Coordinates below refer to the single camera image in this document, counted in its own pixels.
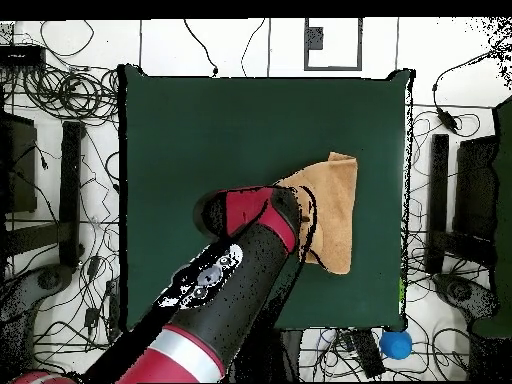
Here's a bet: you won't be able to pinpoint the tan terry towel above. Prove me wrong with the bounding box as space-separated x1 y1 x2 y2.
275 151 358 276

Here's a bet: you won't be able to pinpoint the dark flat panel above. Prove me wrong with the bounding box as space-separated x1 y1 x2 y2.
454 135 498 241
0 112 38 214

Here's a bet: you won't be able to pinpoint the dark green table cloth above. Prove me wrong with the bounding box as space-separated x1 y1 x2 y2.
118 63 417 333

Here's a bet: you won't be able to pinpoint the black power strip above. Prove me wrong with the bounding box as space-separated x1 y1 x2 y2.
350 328 386 380

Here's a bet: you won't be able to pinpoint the small grey floor box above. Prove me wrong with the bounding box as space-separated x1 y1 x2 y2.
307 26 324 51

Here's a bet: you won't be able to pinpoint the black stand bar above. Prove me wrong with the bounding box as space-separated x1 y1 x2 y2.
424 133 451 275
58 120 86 268

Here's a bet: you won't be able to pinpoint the blue ball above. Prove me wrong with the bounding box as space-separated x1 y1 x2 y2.
378 329 414 361

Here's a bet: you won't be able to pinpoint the dark swivel chair base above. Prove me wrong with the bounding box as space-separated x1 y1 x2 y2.
0 264 74 323
433 273 500 322

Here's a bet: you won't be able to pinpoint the black electronics box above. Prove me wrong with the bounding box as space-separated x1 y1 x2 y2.
0 44 48 68

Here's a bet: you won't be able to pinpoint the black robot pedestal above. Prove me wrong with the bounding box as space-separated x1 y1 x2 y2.
235 328 303 383

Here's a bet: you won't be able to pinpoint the black cable with plug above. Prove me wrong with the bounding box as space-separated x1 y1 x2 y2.
182 18 220 78

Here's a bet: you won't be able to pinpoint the thin black cable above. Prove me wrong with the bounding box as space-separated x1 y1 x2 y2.
240 17 267 78

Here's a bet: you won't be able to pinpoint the grey square floor frame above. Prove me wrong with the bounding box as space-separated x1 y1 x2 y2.
303 17 364 72

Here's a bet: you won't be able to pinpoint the black cable with adapter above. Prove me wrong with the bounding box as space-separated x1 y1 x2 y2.
431 46 512 139

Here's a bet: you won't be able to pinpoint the coiled black cables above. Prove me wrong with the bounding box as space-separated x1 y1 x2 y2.
21 63 120 122

